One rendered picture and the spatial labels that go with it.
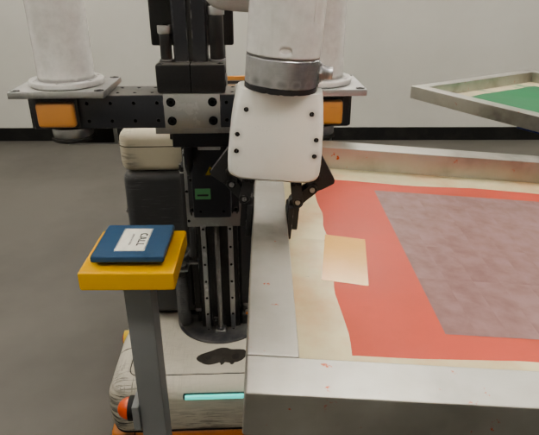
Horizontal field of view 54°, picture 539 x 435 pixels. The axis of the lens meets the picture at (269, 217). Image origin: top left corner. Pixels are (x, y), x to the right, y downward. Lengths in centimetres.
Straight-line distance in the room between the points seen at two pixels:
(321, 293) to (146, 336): 39
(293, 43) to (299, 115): 7
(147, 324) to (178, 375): 76
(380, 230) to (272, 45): 28
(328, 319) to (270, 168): 18
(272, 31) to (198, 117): 46
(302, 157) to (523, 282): 27
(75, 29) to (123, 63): 358
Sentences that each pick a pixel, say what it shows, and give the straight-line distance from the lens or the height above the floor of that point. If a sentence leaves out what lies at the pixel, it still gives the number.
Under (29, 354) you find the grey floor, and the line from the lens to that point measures 226.
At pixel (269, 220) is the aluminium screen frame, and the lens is 58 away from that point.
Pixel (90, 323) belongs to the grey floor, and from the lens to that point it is 234.
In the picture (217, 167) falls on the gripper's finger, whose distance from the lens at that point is 59.
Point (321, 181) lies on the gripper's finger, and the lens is 59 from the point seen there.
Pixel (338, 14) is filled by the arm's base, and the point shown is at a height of 125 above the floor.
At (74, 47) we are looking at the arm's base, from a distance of 98.
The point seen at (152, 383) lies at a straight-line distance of 91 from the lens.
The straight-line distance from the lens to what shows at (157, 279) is 73.
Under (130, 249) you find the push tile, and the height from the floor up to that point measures 97.
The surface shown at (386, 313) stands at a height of 103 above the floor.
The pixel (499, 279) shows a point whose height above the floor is 102.
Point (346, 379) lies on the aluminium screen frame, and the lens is 38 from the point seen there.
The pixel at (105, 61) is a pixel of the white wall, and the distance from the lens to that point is 458.
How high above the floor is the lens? 132
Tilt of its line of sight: 25 degrees down
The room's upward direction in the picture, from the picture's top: straight up
